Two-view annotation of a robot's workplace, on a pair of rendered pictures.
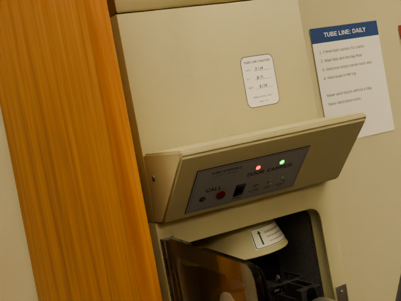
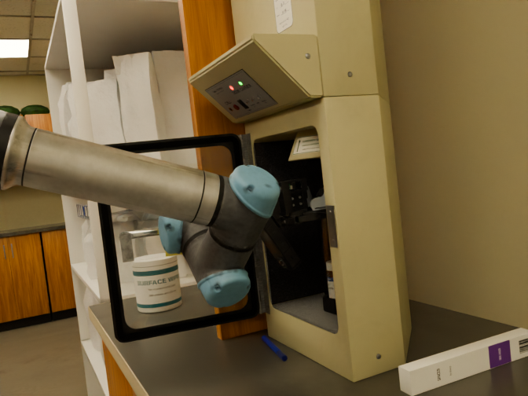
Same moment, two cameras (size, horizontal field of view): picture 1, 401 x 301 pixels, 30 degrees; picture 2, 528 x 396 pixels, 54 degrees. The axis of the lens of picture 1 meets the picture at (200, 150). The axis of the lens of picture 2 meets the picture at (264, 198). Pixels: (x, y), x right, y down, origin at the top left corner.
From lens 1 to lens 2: 1.57 m
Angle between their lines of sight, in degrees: 93
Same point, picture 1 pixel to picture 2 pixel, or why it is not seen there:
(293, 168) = (255, 88)
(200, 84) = (256, 20)
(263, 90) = (284, 16)
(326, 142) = (251, 65)
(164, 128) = not seen: hidden behind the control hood
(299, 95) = (305, 13)
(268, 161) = (231, 82)
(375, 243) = not seen: outside the picture
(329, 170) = (290, 89)
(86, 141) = not seen: hidden behind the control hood
